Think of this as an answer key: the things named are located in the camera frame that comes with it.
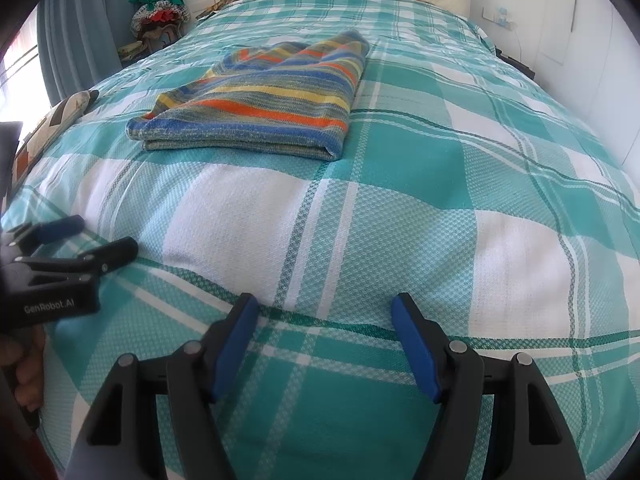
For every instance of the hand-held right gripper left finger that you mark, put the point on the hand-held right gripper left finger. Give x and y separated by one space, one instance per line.
232 350

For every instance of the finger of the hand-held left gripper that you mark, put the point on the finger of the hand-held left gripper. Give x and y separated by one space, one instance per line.
100 257
55 227

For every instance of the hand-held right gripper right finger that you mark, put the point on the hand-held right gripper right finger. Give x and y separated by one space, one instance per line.
417 350

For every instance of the striped knit sweater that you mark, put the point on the striped knit sweater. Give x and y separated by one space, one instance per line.
260 105

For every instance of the pile of clothes by curtain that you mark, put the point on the pile of clothes by curtain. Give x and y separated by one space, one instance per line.
160 17

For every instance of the person's left hand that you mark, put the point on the person's left hand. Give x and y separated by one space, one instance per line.
30 370

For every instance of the patterned pillow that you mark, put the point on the patterned pillow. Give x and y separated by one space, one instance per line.
55 120

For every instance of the teal plaid blanket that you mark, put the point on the teal plaid blanket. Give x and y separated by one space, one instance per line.
400 240

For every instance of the window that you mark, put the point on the window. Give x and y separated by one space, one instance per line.
17 75

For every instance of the person's red clothing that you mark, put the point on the person's red clothing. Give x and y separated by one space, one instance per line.
20 455

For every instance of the yellowish cloth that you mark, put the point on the yellowish cloth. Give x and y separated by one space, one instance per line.
132 51

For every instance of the blue-grey curtain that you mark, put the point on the blue-grey curtain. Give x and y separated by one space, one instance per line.
85 35

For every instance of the black bedside item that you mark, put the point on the black bedside item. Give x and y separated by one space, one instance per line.
517 65

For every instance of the wall outlet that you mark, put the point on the wall outlet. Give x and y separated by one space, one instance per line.
500 16

